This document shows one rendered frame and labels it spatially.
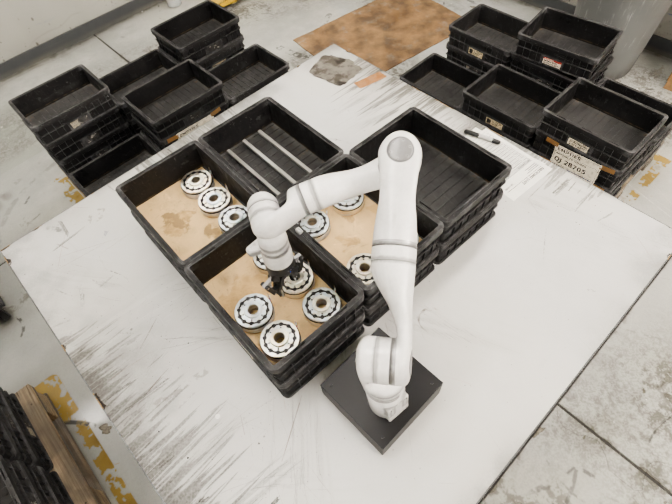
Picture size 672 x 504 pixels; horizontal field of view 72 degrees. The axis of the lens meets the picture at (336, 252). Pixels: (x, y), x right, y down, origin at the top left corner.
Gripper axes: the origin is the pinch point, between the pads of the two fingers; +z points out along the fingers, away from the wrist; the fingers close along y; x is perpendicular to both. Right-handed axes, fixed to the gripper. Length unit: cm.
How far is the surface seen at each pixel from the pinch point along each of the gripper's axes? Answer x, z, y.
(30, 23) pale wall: 329, 61, 44
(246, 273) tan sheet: 13.1, 2.4, -4.3
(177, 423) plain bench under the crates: -0.3, 15.3, -43.9
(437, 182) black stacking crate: -7, 3, 58
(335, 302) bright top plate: -13.6, -0.5, 4.9
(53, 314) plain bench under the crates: 56, 15, -51
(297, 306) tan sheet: -5.6, 2.4, -1.9
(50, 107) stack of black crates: 188, 37, 2
